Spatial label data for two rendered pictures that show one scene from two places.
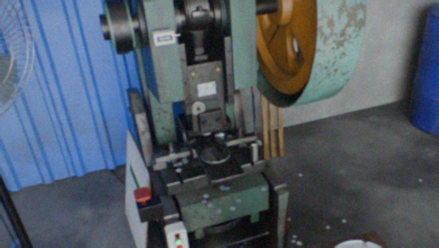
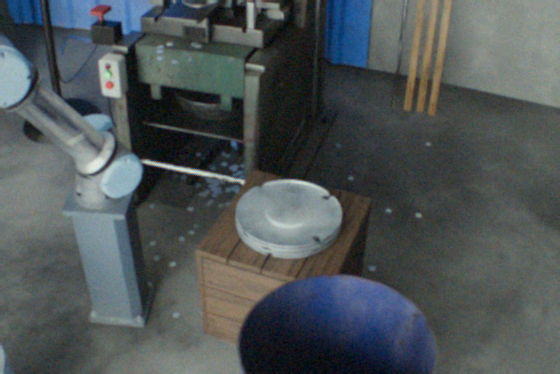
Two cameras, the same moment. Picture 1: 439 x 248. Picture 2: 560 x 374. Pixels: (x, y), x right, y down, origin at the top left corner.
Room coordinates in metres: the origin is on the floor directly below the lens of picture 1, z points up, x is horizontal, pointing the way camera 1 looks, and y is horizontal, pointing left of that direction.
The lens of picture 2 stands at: (0.05, -1.30, 1.53)
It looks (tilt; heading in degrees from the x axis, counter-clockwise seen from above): 36 degrees down; 37
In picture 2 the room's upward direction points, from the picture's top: 2 degrees clockwise
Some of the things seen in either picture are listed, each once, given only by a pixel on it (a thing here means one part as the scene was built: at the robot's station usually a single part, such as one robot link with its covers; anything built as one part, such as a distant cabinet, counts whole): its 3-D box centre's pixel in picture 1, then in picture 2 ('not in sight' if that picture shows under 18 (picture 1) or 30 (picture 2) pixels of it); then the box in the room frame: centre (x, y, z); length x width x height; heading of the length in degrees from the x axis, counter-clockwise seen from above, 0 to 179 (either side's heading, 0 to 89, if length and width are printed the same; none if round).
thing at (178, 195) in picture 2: not in sight; (205, 163); (1.47, 0.14, 0.14); 0.59 x 0.10 x 0.05; 21
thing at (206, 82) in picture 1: (204, 90); not in sight; (1.56, 0.17, 1.04); 0.17 x 0.15 x 0.30; 21
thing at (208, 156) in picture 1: (219, 173); (195, 22); (1.44, 0.12, 0.72); 0.25 x 0.14 x 0.14; 21
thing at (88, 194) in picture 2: not in sight; (98, 177); (0.86, -0.06, 0.50); 0.15 x 0.15 x 0.10
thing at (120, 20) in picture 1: (127, 27); not in sight; (1.53, 0.42, 1.31); 0.22 x 0.12 x 0.22; 21
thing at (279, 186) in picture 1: (252, 169); (299, 67); (1.82, -0.02, 0.45); 0.92 x 0.12 x 0.90; 21
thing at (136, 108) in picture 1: (152, 194); (169, 48); (1.64, 0.49, 0.45); 0.92 x 0.12 x 0.90; 21
